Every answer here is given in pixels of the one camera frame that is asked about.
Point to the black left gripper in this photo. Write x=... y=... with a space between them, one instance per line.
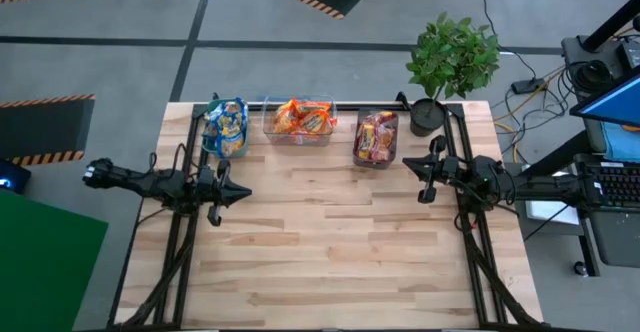
x=212 y=187

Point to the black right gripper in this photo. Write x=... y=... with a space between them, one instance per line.
x=447 y=172

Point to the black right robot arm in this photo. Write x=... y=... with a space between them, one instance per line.
x=540 y=189

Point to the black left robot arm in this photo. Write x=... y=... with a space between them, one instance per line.
x=150 y=184

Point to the black plant pot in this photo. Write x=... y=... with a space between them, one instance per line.
x=427 y=119

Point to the grey translucent plastic bin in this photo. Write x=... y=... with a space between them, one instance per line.
x=375 y=164

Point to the green plastic bin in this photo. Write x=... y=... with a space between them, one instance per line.
x=207 y=151

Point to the clear plastic bin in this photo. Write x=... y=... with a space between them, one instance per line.
x=267 y=137

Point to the green leafy plant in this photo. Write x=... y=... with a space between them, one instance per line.
x=450 y=57

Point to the black power adapter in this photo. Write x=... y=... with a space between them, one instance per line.
x=527 y=86

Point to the white paper sheet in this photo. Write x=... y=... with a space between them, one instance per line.
x=555 y=214

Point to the black caster wheel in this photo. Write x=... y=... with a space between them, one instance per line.
x=580 y=268

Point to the grey equipment box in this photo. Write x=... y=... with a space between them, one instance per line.
x=572 y=52

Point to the light blue sheet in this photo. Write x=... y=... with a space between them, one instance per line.
x=622 y=142

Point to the green floor mat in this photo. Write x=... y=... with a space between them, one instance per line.
x=45 y=262

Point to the grey laptop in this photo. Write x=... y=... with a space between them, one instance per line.
x=620 y=242

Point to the black device with blue light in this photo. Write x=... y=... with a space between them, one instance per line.
x=10 y=177

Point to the black aluminium mounting frame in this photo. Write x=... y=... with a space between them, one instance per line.
x=345 y=106

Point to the black cart frame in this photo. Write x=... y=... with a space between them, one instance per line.
x=610 y=22

